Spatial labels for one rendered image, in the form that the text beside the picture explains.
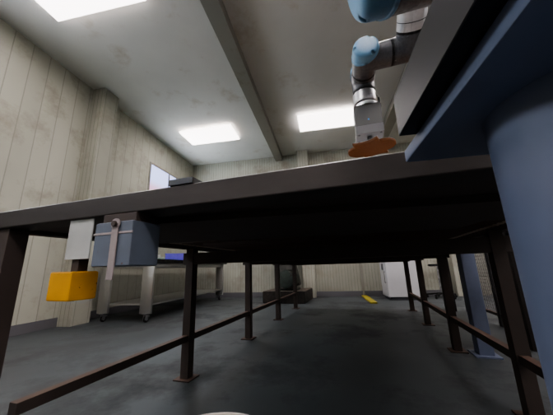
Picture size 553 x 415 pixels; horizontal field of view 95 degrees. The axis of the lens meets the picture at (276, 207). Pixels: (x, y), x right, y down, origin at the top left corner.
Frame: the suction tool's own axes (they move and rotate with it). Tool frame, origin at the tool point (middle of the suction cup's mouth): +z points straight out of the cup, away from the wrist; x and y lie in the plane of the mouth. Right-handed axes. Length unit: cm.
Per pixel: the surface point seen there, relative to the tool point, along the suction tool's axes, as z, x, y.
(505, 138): 24, 52, -7
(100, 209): 18, 26, 79
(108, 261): 33, 29, 71
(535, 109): 23, 55, -8
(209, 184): 15, 27, 42
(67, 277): 37, 28, 86
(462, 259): 33, -166, -77
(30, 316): 86, -161, 408
